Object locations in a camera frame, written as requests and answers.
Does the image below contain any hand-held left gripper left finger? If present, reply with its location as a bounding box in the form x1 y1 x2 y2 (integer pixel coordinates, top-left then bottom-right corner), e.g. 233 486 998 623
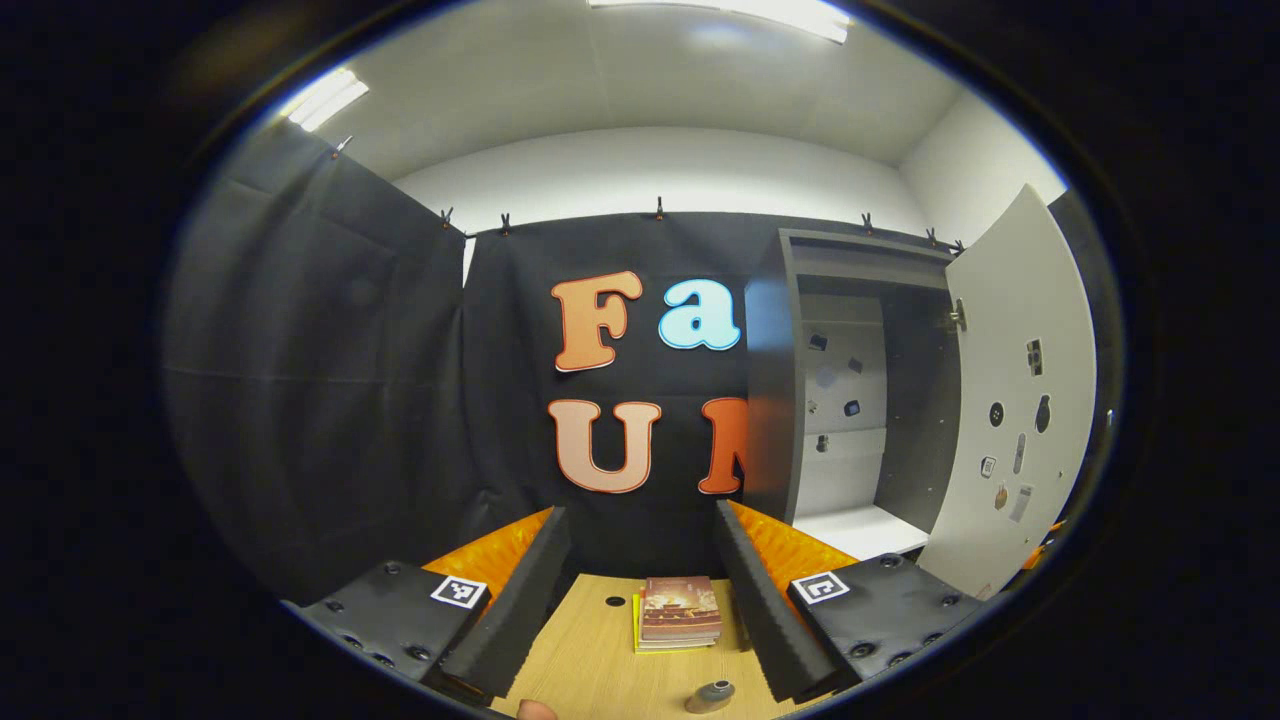
285 505 573 709

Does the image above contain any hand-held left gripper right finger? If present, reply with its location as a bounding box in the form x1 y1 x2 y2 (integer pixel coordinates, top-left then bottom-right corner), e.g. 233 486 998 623
712 500 986 706

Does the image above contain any silver bottle with colourful label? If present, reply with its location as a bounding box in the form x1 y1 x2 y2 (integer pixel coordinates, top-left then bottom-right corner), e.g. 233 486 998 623
684 679 737 715

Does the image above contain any beige cabinet door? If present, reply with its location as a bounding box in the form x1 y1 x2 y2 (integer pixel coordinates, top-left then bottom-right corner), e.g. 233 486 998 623
915 183 1099 601

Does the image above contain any white cabinet shelf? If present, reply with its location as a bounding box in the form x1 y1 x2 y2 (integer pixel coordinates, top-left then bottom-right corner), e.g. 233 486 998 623
793 505 931 561

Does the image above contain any brown printed book stack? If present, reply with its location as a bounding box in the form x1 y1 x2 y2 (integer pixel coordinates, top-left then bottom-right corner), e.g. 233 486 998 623
638 575 724 651

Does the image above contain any yellow book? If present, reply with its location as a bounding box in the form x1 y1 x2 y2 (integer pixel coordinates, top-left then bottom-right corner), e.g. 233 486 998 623
632 592 721 656

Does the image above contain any black backdrop cloth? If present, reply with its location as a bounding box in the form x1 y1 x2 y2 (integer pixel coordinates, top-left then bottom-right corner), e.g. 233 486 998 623
160 120 1121 601

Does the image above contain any row of backdrop clips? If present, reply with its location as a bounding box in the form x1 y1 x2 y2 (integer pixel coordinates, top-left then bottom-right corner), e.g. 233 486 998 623
333 135 966 256

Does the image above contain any small ceiling light panel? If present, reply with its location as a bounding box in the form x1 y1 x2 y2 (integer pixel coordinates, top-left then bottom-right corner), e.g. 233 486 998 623
283 68 371 133

